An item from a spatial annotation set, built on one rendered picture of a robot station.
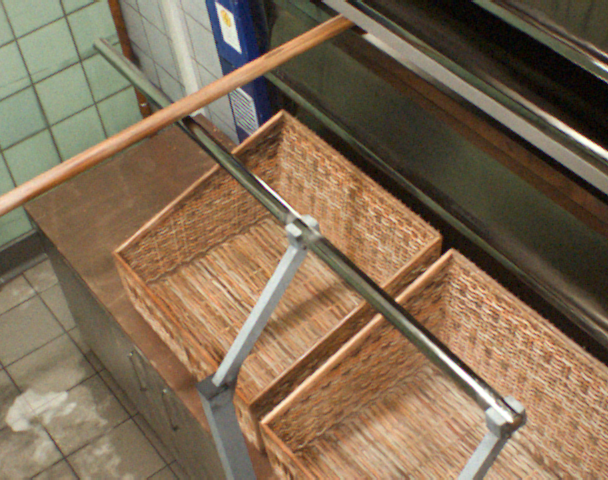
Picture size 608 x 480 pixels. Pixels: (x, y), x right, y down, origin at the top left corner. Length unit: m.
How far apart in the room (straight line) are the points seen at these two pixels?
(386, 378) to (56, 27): 1.55
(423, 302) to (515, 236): 0.28
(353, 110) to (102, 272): 0.74
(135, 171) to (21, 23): 0.60
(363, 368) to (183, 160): 0.94
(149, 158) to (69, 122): 0.58
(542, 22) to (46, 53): 1.98
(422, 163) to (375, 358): 0.38
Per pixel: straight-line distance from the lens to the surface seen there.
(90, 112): 3.62
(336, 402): 2.30
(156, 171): 3.02
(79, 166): 2.09
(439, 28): 1.86
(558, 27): 1.72
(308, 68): 2.51
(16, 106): 3.50
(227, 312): 2.61
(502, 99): 1.67
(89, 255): 2.85
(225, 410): 2.02
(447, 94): 2.09
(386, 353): 2.31
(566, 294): 2.06
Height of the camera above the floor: 2.45
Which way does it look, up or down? 43 degrees down
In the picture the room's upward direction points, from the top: 12 degrees counter-clockwise
